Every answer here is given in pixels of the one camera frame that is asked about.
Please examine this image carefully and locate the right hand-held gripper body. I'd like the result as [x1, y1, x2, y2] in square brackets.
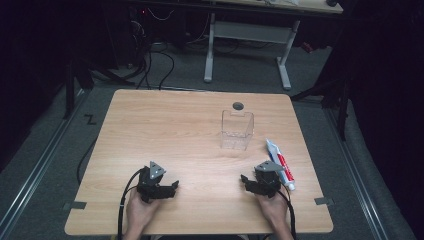
[250, 160, 285, 199]

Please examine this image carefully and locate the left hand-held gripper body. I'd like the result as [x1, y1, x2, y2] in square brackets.
[136, 161, 172, 204]

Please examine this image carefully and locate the white red blue toothpaste tube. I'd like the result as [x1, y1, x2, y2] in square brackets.
[265, 138, 297, 192]

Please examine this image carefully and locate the clear plastic container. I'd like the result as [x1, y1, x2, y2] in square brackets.
[219, 109, 255, 152]

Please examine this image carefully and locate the person's right hand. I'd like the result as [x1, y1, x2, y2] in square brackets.
[255, 186, 292, 231]

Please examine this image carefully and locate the person's left hand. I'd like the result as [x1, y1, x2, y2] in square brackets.
[125, 189, 163, 234]

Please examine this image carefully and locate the grey tape piece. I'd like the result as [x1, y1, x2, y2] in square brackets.
[62, 200, 88, 212]
[313, 196, 335, 207]

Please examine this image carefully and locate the black metal stand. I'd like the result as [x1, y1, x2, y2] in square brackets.
[290, 74, 352, 142]
[62, 58, 136, 120]

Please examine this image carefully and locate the white-legged wooden desk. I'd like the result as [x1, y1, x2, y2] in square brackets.
[203, 0, 344, 91]

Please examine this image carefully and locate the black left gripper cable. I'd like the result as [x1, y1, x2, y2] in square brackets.
[117, 168, 145, 240]

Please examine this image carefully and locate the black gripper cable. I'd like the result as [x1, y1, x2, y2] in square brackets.
[278, 189, 298, 240]
[117, 168, 145, 240]

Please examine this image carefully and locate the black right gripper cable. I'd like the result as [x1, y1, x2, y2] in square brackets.
[278, 189, 298, 240]

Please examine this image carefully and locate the thin black cable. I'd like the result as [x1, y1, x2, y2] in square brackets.
[76, 136, 100, 186]

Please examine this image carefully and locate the metal floor rail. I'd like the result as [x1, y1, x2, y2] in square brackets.
[324, 108, 391, 240]
[0, 89, 88, 234]

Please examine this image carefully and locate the black floor cable bundle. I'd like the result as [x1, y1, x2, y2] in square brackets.
[133, 46, 154, 90]

